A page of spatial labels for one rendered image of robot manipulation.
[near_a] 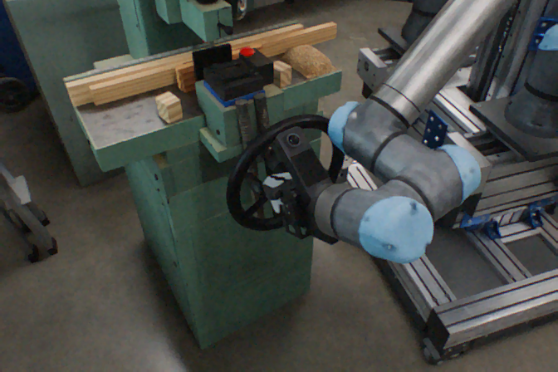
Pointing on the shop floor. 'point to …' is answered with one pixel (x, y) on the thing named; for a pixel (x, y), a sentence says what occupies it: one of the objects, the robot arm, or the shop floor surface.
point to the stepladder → (18, 186)
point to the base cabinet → (219, 253)
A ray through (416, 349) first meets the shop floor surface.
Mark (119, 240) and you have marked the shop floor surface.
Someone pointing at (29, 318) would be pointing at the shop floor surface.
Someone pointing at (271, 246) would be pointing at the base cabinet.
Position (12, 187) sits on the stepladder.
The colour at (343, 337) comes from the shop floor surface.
